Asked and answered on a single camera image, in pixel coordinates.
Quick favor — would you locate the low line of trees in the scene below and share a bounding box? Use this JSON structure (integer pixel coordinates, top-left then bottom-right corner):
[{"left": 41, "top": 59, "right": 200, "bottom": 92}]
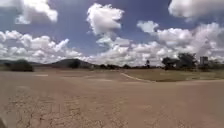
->
[{"left": 89, "top": 63, "right": 161, "bottom": 70}]

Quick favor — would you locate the dark hill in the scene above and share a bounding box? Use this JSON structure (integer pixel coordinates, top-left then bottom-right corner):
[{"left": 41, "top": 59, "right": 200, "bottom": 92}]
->
[{"left": 48, "top": 58, "right": 95, "bottom": 70}]

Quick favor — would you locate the group of dark trees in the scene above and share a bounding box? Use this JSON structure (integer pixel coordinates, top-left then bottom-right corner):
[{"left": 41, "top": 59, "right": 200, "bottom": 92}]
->
[{"left": 161, "top": 52, "right": 198, "bottom": 71}]

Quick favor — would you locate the dark bush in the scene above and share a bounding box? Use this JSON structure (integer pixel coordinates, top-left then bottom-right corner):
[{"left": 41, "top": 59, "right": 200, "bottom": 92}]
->
[{"left": 9, "top": 59, "right": 35, "bottom": 73}]

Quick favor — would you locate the grey building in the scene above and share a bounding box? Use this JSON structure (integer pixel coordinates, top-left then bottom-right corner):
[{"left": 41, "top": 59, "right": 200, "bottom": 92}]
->
[{"left": 199, "top": 55, "right": 210, "bottom": 70}]

